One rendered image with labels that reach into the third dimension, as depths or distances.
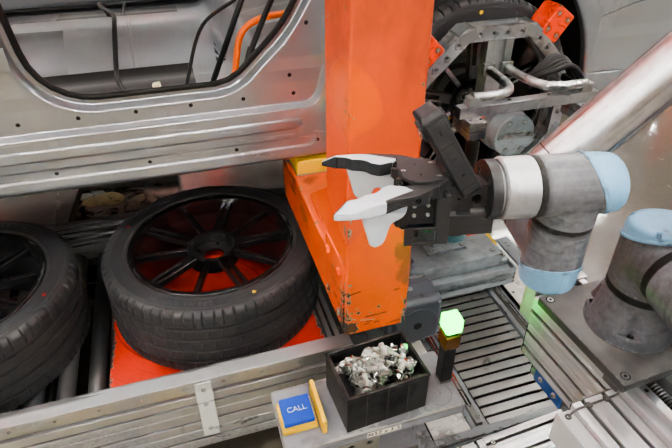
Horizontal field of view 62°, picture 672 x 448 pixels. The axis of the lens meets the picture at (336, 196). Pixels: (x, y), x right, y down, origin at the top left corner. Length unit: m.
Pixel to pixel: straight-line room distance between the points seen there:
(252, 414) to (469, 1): 1.31
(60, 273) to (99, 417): 0.44
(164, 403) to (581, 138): 1.20
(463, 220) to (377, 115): 0.46
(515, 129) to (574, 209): 0.96
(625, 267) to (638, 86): 0.34
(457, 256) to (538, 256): 1.43
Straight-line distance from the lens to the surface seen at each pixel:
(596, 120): 0.83
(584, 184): 0.69
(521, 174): 0.66
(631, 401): 1.14
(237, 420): 1.70
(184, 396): 1.60
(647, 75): 0.84
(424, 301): 1.71
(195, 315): 1.55
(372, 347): 1.34
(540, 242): 0.74
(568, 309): 1.16
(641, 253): 1.02
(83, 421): 1.63
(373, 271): 1.31
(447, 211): 0.64
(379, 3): 1.02
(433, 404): 1.41
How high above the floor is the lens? 1.57
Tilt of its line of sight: 33 degrees down
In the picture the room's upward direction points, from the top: straight up
